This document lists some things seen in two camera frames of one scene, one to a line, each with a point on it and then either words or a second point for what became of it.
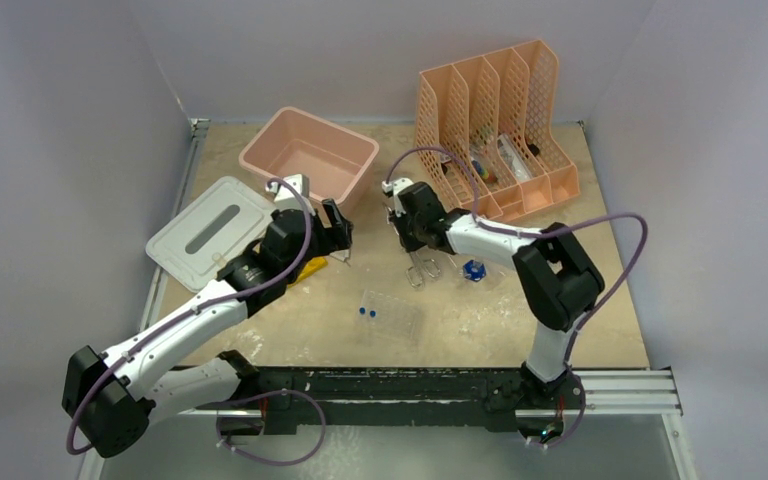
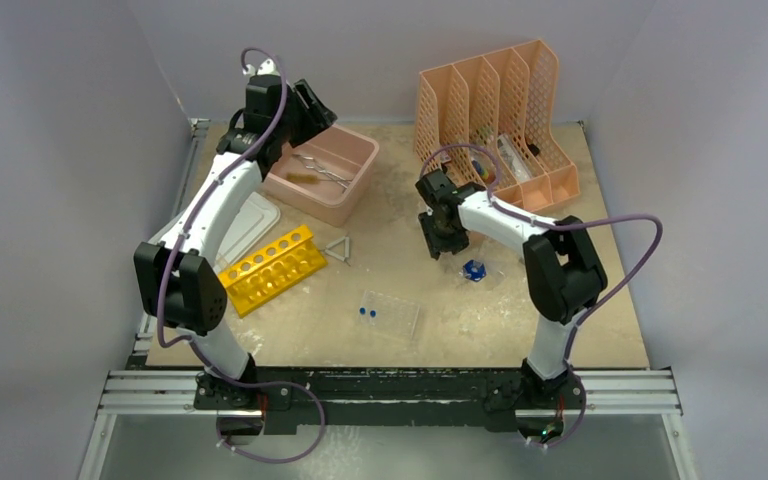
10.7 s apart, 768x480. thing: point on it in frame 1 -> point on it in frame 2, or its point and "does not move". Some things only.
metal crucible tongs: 418,267 -> 335,178
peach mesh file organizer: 499,113 does not move
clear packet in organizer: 516,165 does not move
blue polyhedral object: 474,270 does not move
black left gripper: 332,238 -> 316,118
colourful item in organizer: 484,173 does not move
